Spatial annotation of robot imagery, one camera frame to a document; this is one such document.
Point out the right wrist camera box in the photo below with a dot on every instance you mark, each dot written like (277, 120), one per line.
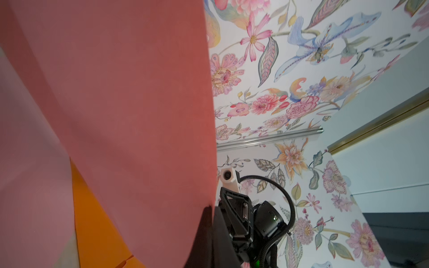
(229, 179)

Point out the large pink paper sheet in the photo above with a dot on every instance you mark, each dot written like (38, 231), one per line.
(37, 215)

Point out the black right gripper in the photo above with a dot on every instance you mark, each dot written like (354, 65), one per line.
(255, 230)

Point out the orange paper sheet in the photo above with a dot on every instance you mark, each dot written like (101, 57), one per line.
(99, 243)

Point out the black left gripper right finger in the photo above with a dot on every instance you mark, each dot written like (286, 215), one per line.
(223, 253)

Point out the aluminium corner frame post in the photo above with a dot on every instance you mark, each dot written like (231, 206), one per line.
(269, 139)

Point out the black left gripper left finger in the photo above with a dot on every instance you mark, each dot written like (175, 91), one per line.
(201, 252)

